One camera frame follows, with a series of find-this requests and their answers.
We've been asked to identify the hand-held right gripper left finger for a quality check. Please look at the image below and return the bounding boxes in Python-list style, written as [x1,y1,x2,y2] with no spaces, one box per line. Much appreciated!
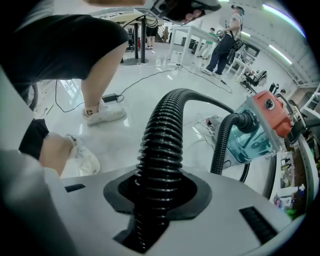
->
[47,167,144,256]

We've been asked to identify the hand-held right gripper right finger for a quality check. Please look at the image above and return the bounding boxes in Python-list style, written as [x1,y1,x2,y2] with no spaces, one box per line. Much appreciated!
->
[149,171,289,256]

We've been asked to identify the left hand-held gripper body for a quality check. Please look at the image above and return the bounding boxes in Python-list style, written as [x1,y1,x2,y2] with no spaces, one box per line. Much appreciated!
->
[133,0,223,26]

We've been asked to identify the black vacuum hose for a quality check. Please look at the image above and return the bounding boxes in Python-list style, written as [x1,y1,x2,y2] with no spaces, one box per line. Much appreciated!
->
[133,87,260,254]

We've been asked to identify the red and teal vacuum cleaner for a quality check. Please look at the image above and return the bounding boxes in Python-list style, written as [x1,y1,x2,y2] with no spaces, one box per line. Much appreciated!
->
[223,89,293,165]

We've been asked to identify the person's left hand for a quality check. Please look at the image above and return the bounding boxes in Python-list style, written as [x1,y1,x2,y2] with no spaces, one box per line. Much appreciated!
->
[180,9,206,25]

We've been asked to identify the person's white right shoe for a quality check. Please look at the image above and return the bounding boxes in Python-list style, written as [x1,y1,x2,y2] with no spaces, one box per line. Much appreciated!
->
[64,133,101,177]

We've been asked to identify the person's white shoe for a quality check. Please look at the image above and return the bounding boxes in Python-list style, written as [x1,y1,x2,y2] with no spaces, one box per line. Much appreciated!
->
[82,99,128,127]
[64,133,101,177]

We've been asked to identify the person's right leg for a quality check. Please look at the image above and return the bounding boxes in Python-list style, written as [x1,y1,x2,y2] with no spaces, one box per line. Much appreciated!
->
[39,131,76,179]

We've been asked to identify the person's leg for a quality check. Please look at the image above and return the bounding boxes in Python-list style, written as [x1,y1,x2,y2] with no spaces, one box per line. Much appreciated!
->
[39,131,76,179]
[81,39,127,112]

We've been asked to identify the white table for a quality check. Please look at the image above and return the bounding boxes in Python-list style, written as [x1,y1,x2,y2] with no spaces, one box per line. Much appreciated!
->
[225,53,251,83]

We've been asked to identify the person's white left shoe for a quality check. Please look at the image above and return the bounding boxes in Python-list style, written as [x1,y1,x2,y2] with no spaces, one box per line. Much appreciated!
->
[82,99,128,127]

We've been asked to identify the person's left leg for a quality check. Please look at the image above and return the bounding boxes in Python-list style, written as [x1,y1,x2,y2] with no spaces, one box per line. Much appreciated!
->
[81,39,127,112]

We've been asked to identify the black office chair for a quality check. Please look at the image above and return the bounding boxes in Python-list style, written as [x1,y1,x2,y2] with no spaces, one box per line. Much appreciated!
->
[240,70,268,94]

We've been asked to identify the long ceiling light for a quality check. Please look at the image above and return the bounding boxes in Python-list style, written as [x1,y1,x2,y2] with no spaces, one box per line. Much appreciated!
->
[268,44,293,66]

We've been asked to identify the person's black shorts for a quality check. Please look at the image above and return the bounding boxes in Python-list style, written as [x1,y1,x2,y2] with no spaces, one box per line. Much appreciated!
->
[0,14,131,161]

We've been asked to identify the black visitor chair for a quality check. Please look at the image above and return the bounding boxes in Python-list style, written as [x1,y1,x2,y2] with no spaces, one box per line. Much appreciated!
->
[281,98,311,151]

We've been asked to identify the black round stool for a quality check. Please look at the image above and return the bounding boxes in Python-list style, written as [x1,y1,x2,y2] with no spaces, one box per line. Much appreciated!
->
[26,82,40,111]

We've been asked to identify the person's white t-shirt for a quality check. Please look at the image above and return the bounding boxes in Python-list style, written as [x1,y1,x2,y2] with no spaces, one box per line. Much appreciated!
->
[14,0,57,32]

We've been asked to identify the white frame desk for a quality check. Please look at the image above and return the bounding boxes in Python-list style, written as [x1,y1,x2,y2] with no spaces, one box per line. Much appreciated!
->
[168,24,222,68]

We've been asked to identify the white power cord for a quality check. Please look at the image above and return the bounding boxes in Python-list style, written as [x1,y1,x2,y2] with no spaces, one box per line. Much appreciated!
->
[191,114,227,149]

